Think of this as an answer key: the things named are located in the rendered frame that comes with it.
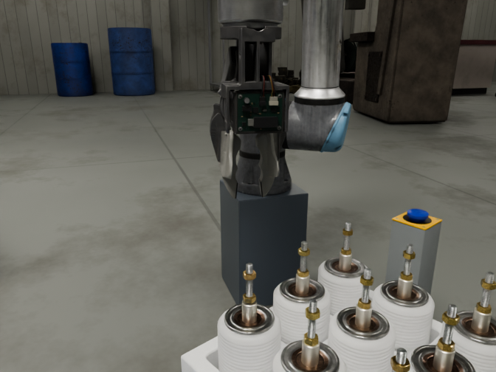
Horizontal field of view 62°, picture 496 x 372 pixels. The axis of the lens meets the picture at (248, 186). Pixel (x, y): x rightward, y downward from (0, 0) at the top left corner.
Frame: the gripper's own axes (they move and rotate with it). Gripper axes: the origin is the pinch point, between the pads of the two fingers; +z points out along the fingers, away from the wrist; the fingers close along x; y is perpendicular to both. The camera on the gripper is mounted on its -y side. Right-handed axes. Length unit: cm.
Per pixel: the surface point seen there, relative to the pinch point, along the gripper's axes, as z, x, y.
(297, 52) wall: -15, 204, -725
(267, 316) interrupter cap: 20.4, 2.9, 0.7
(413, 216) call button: 13.3, 35.3, -16.6
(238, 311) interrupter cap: 20.5, -1.2, -1.4
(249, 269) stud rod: 12.1, 0.1, 1.0
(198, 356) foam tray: 27.8, -7.5, -1.1
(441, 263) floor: 46, 70, -53
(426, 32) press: -33, 196, -292
